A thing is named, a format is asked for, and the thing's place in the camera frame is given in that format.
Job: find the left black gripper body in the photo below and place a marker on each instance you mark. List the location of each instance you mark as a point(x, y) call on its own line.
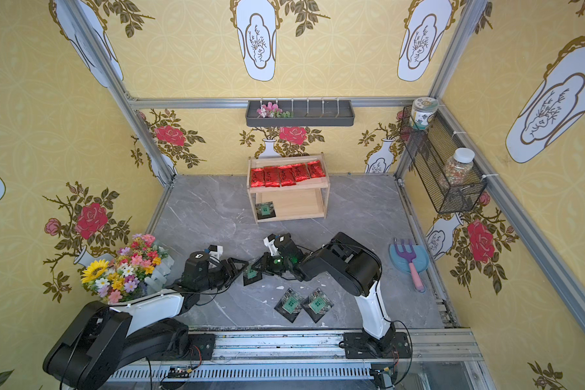
point(228, 268)

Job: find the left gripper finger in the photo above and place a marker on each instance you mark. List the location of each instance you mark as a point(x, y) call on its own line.
point(231, 274)
point(234, 264)

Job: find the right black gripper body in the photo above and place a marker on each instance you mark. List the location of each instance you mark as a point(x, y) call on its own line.
point(267, 263)

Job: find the green tea bag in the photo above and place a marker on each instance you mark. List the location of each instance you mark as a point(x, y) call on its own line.
point(317, 304)
point(265, 210)
point(251, 276)
point(290, 305)

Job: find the red tea bag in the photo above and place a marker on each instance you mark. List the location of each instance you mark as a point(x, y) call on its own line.
point(300, 172)
point(286, 176)
point(315, 169)
point(271, 177)
point(257, 178)

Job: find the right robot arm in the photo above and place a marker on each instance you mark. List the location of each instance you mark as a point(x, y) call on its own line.
point(353, 266)

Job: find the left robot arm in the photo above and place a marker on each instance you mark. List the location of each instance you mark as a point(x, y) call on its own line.
point(104, 338)

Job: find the wooden two-tier shelf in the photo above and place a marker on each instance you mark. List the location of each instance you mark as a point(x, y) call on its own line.
point(306, 200)

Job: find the colourful flower bouquet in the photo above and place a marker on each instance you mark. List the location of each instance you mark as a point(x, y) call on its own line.
point(141, 268)

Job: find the left small circuit board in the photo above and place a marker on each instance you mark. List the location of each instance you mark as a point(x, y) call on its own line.
point(179, 372)

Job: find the small circuit board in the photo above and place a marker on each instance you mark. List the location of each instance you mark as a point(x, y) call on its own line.
point(179, 372)
point(384, 378)

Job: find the purple pink garden fork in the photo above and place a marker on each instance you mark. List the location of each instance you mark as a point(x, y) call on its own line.
point(412, 265)

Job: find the small pink flowers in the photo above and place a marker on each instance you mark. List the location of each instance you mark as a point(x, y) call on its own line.
point(272, 110)

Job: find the right small circuit board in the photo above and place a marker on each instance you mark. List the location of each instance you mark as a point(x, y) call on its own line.
point(384, 378)

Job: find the clear jar white lid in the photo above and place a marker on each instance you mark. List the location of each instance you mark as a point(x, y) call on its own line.
point(457, 168)

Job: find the white patterned jar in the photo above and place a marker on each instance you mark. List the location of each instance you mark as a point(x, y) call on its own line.
point(422, 112)

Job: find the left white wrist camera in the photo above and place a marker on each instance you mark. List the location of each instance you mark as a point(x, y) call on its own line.
point(215, 252)

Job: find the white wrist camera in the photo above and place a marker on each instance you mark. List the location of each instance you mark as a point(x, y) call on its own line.
point(269, 242)
point(215, 252)

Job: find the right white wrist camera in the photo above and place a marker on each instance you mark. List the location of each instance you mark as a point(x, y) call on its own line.
point(269, 242)

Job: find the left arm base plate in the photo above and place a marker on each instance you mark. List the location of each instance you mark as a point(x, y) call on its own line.
point(196, 347)

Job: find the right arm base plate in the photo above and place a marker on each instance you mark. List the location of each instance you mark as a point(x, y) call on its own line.
point(360, 345)

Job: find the grey wall tray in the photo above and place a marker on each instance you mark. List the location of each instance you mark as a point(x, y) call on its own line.
point(306, 112)

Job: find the black wire wall basket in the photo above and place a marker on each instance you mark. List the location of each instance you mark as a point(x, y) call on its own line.
point(427, 151)

